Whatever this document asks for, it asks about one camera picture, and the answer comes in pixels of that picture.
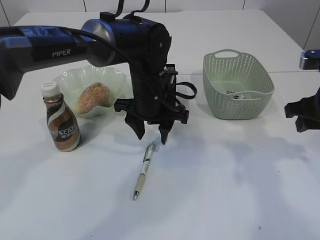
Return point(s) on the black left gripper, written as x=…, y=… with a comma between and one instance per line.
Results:
x=144, y=44

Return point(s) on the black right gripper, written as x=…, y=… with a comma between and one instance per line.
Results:
x=307, y=111

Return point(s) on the cream grip pen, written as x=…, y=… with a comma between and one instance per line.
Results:
x=143, y=171

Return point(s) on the sugared bread roll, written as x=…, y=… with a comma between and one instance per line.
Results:
x=97, y=94

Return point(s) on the pink paper ball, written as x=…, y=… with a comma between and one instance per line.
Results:
x=235, y=95

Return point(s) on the brown Nescafe coffee bottle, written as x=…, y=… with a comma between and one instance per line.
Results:
x=61, y=121

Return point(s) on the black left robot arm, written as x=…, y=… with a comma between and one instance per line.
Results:
x=28, y=48

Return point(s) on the black mesh pen holder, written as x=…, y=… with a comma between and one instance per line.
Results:
x=171, y=77

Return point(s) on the green wavy glass plate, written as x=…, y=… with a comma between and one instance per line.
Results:
x=73, y=82

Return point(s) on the green woven plastic basket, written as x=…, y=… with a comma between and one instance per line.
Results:
x=231, y=70

